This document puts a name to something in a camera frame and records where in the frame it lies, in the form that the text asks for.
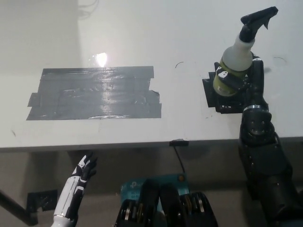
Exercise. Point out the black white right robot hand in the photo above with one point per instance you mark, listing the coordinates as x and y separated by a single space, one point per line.
256 82

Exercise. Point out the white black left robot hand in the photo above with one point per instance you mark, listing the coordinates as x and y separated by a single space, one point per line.
71 196

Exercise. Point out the translucent spray bottle black trigger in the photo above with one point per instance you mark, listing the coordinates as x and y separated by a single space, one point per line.
234 56

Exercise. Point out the black ribbed robot torso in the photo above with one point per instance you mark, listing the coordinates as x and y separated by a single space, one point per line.
169 205

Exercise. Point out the black tape square patch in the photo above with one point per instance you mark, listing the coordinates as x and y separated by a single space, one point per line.
210 95

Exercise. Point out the black diagonal table leg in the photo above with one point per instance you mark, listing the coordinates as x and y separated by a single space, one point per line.
16 205

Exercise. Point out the teal router box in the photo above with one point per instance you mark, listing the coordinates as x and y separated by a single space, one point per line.
133 186

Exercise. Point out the small black tape strip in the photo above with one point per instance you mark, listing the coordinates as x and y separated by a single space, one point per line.
179 142

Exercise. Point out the grey duct tape patch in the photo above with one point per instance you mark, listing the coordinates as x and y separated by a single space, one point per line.
94 94

